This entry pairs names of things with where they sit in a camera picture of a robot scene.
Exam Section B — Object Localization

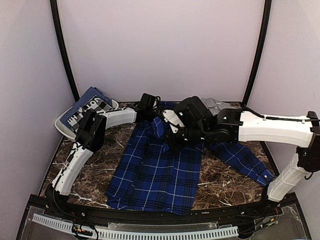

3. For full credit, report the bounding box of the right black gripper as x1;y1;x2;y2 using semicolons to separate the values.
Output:
162;125;211;154

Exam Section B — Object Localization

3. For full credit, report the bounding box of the blue plaid long sleeve shirt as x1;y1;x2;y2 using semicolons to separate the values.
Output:
105;117;274;215

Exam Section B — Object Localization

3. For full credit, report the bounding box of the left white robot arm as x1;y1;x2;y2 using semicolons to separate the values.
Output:
45;107;163;218

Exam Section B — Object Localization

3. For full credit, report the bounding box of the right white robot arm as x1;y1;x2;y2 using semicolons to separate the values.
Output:
161;107;320;217

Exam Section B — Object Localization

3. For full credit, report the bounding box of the folded grey polo shirt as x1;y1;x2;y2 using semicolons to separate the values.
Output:
201;98;240;116

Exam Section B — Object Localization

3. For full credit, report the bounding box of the black white checked shirt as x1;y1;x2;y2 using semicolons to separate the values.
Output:
61;96;113;133

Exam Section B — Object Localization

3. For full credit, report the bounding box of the small blue checked shirt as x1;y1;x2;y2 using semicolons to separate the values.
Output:
60;86;113;127

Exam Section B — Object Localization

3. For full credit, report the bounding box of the grey plastic laundry basket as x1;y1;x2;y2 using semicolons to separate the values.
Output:
54;99;119;141

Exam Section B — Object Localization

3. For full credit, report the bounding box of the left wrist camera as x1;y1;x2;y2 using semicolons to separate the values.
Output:
137;93;161;111

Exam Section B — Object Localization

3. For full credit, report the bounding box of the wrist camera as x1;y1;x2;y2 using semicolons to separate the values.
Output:
162;96;213;128
137;93;161;111

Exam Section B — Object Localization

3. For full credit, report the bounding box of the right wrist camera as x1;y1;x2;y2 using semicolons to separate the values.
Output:
162;96;213;128

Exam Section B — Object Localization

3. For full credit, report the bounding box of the white slotted cable duct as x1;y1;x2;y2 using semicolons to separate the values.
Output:
32;213;239;240

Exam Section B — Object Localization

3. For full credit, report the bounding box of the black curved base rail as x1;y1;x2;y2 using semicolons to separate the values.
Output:
17;193;311;239

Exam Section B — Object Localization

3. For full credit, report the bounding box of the left black frame post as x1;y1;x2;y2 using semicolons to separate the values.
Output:
49;0;80;102

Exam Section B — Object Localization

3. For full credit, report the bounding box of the black frame post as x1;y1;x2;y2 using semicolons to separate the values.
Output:
49;0;80;102
241;0;272;106

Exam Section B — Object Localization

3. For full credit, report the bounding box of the right black frame post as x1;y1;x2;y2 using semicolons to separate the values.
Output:
241;0;272;106

